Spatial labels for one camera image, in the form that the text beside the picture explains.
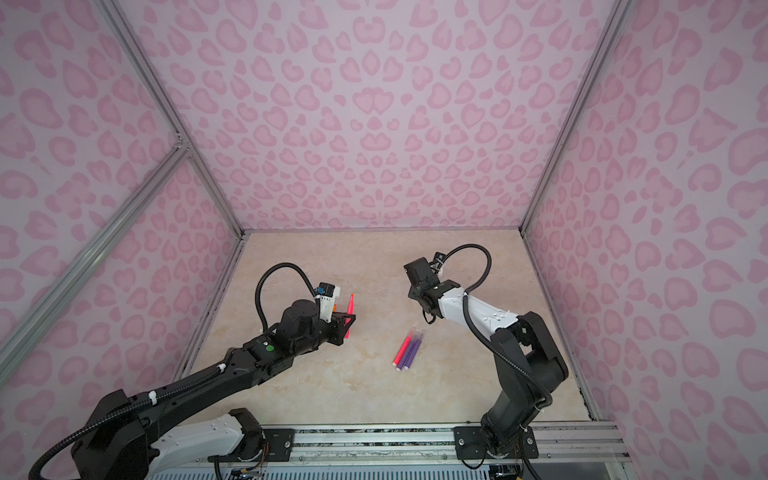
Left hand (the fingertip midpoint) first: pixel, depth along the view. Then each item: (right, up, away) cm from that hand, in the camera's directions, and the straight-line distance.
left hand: (355, 313), depth 79 cm
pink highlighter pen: (-1, +1, -1) cm, 2 cm away
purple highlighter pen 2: (+18, -10, +13) cm, 24 cm away
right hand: (+19, +6, +13) cm, 24 cm away
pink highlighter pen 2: (+13, -12, +11) cm, 21 cm away
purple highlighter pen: (+16, -14, +9) cm, 23 cm away
